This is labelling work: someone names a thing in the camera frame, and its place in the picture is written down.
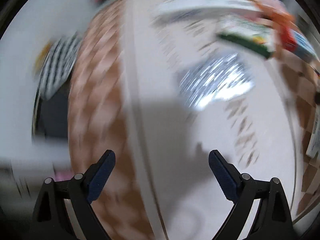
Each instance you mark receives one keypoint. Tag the silver foil blister pack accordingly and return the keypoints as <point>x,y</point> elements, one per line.
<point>221,77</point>

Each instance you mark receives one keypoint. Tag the green white medicine box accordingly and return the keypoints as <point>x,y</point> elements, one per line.
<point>253,36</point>

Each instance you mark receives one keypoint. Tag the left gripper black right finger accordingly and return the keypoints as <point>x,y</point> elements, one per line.
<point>228,177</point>

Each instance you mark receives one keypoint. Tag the black folding chair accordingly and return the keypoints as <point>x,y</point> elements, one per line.
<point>50,117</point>

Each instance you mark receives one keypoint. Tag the black white checkered cloth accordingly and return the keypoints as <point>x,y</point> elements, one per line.
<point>58,65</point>

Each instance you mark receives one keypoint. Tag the checkered brown table mat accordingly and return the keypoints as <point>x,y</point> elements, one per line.
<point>125,97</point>

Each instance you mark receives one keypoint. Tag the pink suitcase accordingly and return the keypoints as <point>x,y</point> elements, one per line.
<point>63,175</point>

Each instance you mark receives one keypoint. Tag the long white paper box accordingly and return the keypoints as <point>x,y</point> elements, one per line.
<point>179,8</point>

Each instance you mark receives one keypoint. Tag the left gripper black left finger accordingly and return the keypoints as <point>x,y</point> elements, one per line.
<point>98,174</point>

